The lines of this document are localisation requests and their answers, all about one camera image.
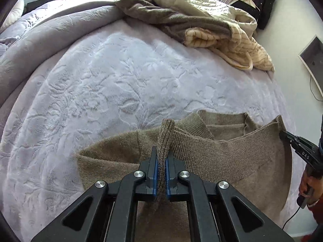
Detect lavender embossed blanket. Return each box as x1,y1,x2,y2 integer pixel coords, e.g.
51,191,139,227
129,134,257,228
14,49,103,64
0,18,303,242

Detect person's right hand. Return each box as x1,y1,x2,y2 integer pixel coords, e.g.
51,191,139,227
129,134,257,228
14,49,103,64
299,170,323,207

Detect beige quilted jacket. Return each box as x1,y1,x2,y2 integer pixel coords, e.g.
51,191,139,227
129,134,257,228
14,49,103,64
144,0,258,38

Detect thin black wall cable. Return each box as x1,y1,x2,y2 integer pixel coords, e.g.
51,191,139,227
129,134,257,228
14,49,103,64
310,72,321,101

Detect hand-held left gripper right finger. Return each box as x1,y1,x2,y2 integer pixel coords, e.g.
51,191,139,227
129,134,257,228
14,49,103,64
165,152,294,242

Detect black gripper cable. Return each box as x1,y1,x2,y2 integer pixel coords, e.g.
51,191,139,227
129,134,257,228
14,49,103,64
282,205,303,232

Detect grey wall device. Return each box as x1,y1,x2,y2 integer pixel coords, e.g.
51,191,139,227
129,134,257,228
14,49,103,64
298,35,323,97

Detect olive knit sweater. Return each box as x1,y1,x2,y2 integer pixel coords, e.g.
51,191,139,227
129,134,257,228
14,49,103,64
76,110,293,242

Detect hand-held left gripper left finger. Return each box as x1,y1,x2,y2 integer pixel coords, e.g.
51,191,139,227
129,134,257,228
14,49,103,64
30,146,159,242

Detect round white pillow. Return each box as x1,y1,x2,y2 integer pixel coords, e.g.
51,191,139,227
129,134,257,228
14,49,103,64
2,0,25,28

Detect grey plush duvet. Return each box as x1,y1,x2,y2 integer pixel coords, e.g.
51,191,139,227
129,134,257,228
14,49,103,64
0,0,127,106

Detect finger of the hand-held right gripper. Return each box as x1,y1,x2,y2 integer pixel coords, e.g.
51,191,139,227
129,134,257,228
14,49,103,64
279,130,301,153

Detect black cloth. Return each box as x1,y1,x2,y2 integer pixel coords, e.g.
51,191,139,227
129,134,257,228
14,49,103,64
26,0,60,13

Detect black garment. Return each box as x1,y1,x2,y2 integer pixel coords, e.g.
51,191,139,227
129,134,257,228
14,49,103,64
230,0,276,30

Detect grey-green knit garment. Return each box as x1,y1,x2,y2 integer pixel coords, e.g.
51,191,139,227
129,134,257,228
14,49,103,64
115,0,233,43

